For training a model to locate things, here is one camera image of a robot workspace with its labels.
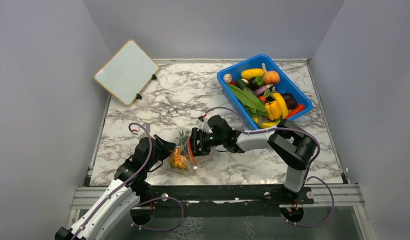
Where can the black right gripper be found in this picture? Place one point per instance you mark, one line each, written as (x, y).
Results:
(199, 148)

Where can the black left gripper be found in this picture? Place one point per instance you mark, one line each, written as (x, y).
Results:
(166, 146)

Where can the orange fake pineapple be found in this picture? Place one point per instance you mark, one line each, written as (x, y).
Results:
(180, 159)

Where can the clear zip top bag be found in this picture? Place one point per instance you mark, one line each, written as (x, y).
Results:
(196, 161)

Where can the green fake leafy vegetable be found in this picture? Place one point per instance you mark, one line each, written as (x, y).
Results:
(249, 101)

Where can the beige fake garlic bulb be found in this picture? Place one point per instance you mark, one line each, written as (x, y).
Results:
(227, 78)

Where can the yellow fake squash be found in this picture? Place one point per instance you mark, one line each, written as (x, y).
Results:
(253, 72)

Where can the yellow fake banana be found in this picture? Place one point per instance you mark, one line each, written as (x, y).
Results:
(278, 97)

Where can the red fake pepper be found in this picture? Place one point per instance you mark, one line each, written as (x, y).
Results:
(295, 113)

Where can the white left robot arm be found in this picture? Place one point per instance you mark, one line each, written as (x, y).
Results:
(125, 191)

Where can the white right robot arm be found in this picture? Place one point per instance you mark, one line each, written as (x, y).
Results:
(296, 147)

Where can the purple fake onion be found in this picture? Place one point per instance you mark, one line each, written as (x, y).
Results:
(260, 91)

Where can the yellow fake bell pepper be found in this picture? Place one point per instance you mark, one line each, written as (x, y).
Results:
(274, 110)

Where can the purple fake mangosteen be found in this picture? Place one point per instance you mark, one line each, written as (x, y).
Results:
(255, 83)

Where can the fake peach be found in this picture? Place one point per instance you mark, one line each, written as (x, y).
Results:
(271, 78)

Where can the dark fake plum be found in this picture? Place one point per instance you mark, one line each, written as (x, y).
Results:
(286, 96)

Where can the yellow banana in bin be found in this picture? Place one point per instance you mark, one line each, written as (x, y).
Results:
(265, 125)

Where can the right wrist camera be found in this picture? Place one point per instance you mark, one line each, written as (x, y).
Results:
(204, 123)

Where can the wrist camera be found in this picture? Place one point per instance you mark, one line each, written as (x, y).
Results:
(204, 123)
(144, 130)

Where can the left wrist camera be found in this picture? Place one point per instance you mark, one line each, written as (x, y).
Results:
(144, 130)

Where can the white board wooden frame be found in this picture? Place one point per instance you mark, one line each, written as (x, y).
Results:
(127, 72)

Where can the black mounting rail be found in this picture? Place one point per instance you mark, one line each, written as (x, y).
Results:
(208, 201)

